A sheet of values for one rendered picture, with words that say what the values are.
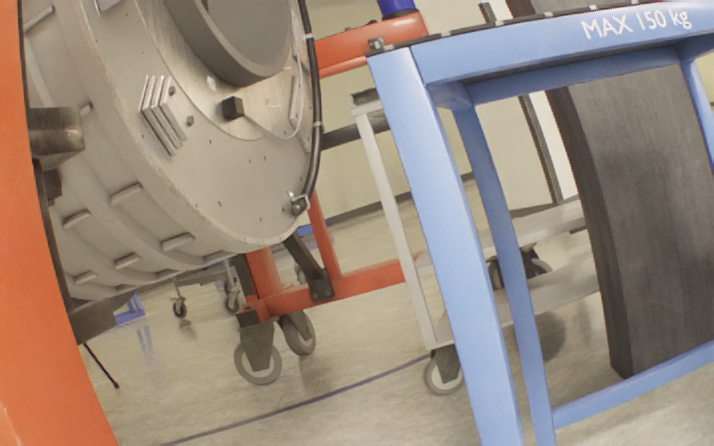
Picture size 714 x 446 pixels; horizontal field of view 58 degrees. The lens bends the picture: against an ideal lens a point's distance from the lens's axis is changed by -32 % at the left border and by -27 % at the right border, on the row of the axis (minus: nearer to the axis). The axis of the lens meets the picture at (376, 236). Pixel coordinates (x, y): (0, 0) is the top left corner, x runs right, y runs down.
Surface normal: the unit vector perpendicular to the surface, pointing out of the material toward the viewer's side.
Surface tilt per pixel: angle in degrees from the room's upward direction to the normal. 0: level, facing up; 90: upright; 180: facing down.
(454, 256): 90
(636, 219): 90
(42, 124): 90
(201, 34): 144
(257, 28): 53
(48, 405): 90
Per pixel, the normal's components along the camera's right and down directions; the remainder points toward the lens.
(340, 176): 0.47, -0.08
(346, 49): -0.17, 0.13
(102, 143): 0.08, 0.75
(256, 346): 0.18, 0.02
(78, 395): 0.94, -0.28
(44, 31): -0.04, 0.50
